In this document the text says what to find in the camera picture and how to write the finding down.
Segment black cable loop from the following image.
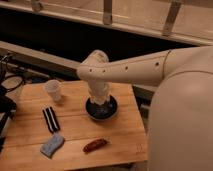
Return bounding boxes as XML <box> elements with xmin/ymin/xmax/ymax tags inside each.
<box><xmin>0</xmin><ymin>73</ymin><xmax>25</xmax><ymax>93</ymax></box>

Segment metal window bracket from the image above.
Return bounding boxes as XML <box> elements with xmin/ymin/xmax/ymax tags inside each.
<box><xmin>102</xmin><ymin>0</ymin><xmax>113</xmax><ymax>25</ymax></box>
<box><xmin>162</xmin><ymin>0</ymin><xmax>182</xmax><ymax>36</ymax></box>

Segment black equipment at left edge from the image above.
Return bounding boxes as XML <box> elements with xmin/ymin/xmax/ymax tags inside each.
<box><xmin>0</xmin><ymin>55</ymin><xmax>16</xmax><ymax>152</ymax></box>

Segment dark ceramic bowl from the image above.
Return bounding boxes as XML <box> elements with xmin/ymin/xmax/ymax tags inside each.
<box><xmin>86</xmin><ymin>95</ymin><xmax>118</xmax><ymax>121</ymax></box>

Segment brown red sausage toy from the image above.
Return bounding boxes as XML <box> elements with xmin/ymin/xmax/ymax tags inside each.
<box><xmin>83</xmin><ymin>139</ymin><xmax>108</xmax><ymax>153</ymax></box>

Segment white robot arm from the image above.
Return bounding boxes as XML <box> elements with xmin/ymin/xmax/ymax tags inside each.
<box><xmin>77</xmin><ymin>46</ymin><xmax>213</xmax><ymax>171</ymax></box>

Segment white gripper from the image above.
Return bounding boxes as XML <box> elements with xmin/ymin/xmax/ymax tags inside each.
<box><xmin>89</xmin><ymin>87</ymin><xmax>109</xmax><ymax>104</ymax></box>

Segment black white striped cloth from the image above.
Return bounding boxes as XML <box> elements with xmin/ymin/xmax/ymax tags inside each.
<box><xmin>42</xmin><ymin>106</ymin><xmax>60</xmax><ymax>133</ymax></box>

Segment metal window bracket right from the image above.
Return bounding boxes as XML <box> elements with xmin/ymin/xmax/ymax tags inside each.
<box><xmin>162</xmin><ymin>0</ymin><xmax>182</xmax><ymax>36</ymax></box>

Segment metal window bracket middle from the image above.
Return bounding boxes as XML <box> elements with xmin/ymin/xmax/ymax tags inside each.
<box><xmin>102</xmin><ymin>0</ymin><xmax>113</xmax><ymax>25</ymax></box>

